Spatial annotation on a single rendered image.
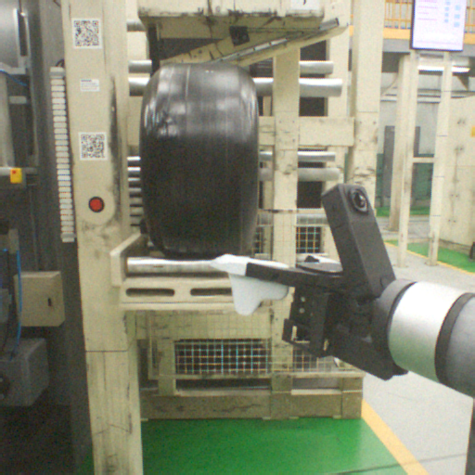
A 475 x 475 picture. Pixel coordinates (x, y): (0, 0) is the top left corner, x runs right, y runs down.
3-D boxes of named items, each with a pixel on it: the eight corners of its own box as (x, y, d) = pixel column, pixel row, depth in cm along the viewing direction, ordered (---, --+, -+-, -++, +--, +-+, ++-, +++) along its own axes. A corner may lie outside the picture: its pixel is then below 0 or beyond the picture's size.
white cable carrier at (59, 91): (62, 241, 118) (49, 67, 110) (69, 238, 123) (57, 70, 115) (77, 241, 118) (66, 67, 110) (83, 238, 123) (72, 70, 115)
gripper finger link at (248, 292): (196, 310, 44) (282, 327, 41) (201, 254, 43) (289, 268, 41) (207, 303, 47) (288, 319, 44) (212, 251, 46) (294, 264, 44)
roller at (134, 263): (122, 275, 111) (121, 258, 111) (127, 270, 116) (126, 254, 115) (252, 274, 112) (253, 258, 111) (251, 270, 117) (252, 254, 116)
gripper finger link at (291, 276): (240, 278, 41) (331, 294, 38) (242, 263, 41) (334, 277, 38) (253, 272, 45) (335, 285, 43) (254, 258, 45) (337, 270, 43)
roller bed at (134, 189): (114, 236, 157) (109, 156, 152) (123, 229, 171) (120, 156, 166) (166, 236, 157) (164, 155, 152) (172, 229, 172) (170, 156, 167)
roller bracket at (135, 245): (110, 288, 108) (109, 251, 107) (142, 254, 147) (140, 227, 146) (123, 288, 108) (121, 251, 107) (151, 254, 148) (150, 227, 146)
